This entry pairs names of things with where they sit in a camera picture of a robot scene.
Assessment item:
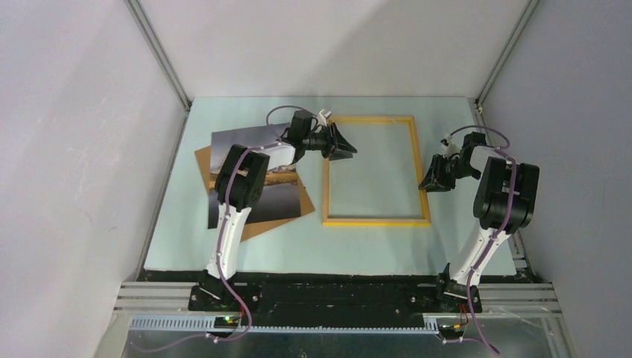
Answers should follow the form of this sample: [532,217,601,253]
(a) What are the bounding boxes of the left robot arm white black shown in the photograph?
[198,106,358,311]

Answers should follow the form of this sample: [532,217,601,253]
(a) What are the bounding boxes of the grey slotted cable duct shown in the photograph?
[129,315,439,335]

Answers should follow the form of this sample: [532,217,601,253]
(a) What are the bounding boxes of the brown cardboard backing board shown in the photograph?
[195,146,315,242]

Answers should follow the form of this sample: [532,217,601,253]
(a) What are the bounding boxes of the left aluminium corner post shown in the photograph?
[124,0,192,112]

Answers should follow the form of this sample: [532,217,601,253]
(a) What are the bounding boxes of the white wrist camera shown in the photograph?
[317,109,332,127]
[440,135,460,159]

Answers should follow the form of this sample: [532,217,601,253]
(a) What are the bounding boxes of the right controller board with wires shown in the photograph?
[439,304,470,336]

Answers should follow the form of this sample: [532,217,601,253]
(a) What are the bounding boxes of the landscape photo print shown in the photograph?
[210,123,296,217]

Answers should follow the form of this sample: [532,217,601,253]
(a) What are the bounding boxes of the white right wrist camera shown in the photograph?
[440,135,460,159]

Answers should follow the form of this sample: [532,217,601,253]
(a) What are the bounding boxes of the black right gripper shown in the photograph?
[418,154,480,192]

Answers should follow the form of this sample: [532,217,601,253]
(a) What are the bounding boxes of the aluminium front rail frame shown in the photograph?
[115,282,563,318]

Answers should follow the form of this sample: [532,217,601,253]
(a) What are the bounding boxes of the controller board with wires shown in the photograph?
[213,298,246,329]
[439,304,470,336]

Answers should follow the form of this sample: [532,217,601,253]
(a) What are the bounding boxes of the aluminium corner post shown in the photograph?
[475,0,541,106]
[124,0,192,112]

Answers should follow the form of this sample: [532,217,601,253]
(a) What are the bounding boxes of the left controller board with wires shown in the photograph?
[213,298,246,329]

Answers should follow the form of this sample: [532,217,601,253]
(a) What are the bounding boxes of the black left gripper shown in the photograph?
[303,123,357,162]

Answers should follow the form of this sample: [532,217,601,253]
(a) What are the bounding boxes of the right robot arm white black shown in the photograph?
[418,131,540,312]

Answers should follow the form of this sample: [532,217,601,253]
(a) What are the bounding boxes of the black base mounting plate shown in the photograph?
[188,272,482,328]

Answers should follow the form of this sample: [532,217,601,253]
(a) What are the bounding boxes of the yellow wooden picture frame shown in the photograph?
[322,115,432,227]

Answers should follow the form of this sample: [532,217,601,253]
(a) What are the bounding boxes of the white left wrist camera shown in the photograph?
[317,109,332,127]

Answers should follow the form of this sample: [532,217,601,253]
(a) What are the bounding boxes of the right aluminium corner post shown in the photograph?
[475,0,541,106]

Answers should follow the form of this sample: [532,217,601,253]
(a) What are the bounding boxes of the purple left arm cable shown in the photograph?
[129,104,317,355]

